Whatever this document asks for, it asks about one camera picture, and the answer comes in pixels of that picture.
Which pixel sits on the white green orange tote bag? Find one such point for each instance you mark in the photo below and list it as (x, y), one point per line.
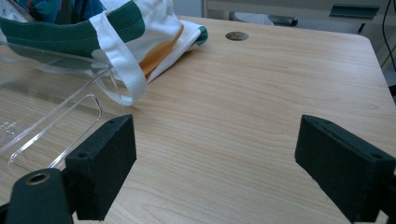
(124, 34)

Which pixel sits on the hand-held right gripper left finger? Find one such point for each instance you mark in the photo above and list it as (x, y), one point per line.
(102, 161)

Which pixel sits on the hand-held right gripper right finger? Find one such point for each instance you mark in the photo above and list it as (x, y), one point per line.
(342, 174)

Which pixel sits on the clear plastic storage box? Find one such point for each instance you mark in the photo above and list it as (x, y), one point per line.
(46, 102)

